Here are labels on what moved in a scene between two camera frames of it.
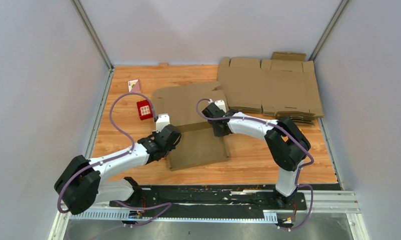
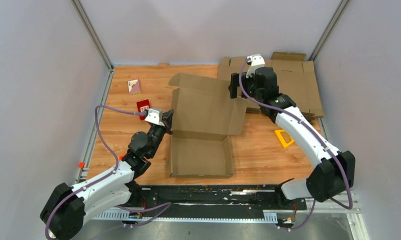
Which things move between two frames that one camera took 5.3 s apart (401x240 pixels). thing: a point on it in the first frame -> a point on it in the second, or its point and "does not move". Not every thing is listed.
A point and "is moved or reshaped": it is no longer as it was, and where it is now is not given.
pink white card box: x=134 y=86 does not move
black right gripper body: x=217 y=133 -> x=248 y=85
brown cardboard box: x=198 y=145 is moved or reshaped
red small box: x=144 y=109 does not move
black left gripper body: x=167 y=150 -> x=166 y=129
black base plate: x=212 y=198 does not move
